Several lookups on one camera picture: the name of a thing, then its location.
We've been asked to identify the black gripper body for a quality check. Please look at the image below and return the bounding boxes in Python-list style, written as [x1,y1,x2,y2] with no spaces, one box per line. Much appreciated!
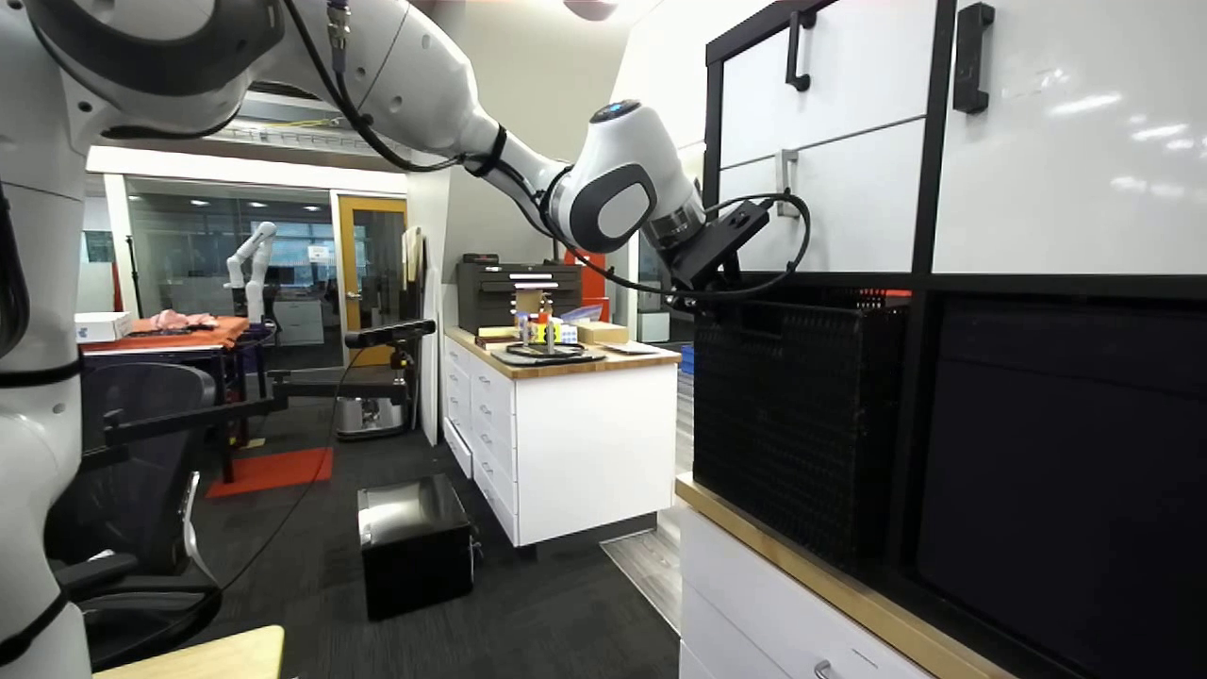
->
[652,204,756,294]

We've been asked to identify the black basket with handle slot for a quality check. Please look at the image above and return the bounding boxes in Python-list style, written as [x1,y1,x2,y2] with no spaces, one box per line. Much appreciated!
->
[691,294,914,582]

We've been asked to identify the plain black basket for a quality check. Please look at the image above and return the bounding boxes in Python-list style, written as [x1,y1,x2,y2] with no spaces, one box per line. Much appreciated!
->
[914,299,1207,679]

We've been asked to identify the orange panel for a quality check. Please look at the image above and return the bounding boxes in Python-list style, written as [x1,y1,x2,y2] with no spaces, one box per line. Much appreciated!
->
[561,247,614,323]

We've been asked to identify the wooden block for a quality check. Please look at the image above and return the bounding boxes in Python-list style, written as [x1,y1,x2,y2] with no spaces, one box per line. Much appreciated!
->
[574,316,634,351]

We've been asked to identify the colourful toy items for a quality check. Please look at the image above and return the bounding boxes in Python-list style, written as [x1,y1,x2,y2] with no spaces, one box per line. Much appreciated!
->
[517,308,566,353]

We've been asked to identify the round grey tray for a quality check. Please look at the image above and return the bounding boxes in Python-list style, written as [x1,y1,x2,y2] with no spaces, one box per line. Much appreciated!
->
[487,338,611,371]

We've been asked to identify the black printer appliance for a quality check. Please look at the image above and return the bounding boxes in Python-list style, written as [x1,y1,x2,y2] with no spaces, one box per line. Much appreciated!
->
[453,254,585,337]

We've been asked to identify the white island cabinet wooden top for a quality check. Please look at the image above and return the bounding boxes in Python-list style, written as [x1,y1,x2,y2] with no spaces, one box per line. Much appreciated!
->
[438,327,682,551]

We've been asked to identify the black shelf unit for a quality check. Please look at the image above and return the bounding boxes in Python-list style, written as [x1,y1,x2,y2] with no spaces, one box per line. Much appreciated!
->
[694,0,1207,679]

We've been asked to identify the white base cabinet wooden top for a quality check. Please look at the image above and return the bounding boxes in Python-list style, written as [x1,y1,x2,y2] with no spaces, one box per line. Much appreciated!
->
[674,477,1016,679]

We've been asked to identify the white cabinet door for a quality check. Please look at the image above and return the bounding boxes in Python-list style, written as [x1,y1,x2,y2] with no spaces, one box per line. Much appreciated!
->
[933,0,1207,278]

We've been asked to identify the black floor box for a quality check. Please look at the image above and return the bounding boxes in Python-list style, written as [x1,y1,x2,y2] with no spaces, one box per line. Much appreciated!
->
[356,470,484,621]

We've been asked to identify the red floor mat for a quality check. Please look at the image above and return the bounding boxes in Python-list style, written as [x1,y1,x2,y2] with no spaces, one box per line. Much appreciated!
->
[205,444,339,504]

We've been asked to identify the table with red cloth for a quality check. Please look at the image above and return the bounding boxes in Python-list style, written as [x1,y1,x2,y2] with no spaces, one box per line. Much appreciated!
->
[77,308,261,484]

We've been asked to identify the black office chair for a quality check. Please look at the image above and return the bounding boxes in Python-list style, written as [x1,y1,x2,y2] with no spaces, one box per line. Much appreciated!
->
[47,353,228,672]

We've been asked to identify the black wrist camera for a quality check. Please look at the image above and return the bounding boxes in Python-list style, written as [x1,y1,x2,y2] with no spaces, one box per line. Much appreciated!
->
[708,201,772,257]

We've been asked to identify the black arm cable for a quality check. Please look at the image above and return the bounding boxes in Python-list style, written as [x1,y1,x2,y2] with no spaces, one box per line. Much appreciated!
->
[280,0,814,304]

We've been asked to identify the white drawer with silver handle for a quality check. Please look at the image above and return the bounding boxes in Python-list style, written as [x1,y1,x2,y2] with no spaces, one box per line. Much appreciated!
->
[720,116,933,278]

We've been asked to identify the black drawer handle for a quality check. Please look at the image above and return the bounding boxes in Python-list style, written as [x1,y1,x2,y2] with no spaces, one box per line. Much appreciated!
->
[782,8,819,93]

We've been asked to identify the white drawer with black handle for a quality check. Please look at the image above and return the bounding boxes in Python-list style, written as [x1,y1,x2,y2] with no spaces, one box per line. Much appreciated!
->
[716,0,941,171]

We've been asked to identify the black door handle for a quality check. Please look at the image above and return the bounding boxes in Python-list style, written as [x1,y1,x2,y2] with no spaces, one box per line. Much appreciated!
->
[952,0,1001,116]

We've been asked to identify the orange door frame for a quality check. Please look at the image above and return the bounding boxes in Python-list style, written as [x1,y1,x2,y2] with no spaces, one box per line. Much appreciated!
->
[331,194,414,337]

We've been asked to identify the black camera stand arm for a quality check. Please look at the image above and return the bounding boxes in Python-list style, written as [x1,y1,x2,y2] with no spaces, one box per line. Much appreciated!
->
[101,316,440,444]

